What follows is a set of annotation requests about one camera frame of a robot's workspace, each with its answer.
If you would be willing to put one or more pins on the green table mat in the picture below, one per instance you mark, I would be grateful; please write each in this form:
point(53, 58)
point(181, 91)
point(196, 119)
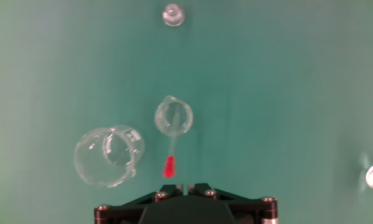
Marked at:
point(267, 93)

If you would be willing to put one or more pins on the small glass beaker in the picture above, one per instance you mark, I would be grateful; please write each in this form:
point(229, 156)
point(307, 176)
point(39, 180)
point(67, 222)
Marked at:
point(174, 116)

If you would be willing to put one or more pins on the large glass beaker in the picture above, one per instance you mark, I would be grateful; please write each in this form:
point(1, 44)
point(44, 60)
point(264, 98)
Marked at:
point(105, 155)

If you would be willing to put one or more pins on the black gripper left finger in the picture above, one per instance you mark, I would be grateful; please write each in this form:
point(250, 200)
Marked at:
point(121, 213)

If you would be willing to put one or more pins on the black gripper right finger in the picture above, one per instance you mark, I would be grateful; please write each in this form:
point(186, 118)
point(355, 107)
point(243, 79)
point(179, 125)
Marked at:
point(251, 210)

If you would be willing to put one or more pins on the clear glass bottle stopper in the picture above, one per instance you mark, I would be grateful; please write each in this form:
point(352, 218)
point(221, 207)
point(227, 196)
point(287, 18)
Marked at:
point(173, 15)

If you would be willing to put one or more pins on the glass dropper with red bulb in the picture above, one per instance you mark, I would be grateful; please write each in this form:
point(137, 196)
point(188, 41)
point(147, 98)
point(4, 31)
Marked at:
point(169, 168)

